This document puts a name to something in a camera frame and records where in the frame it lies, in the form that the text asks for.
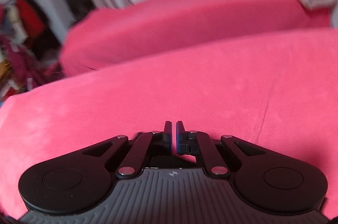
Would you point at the pink bed blanket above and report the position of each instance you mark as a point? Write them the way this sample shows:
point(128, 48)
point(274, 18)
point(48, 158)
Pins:
point(275, 90)

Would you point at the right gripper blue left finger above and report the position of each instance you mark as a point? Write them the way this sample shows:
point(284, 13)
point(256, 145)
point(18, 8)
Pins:
point(144, 148)

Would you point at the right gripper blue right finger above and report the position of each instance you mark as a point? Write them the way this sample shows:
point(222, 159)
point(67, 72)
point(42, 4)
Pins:
point(201, 146)

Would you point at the far pink bed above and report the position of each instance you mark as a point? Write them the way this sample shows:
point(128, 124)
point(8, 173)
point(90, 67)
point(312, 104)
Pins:
point(108, 36)

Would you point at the clothes rack with garments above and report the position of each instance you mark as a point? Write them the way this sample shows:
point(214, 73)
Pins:
point(29, 48)

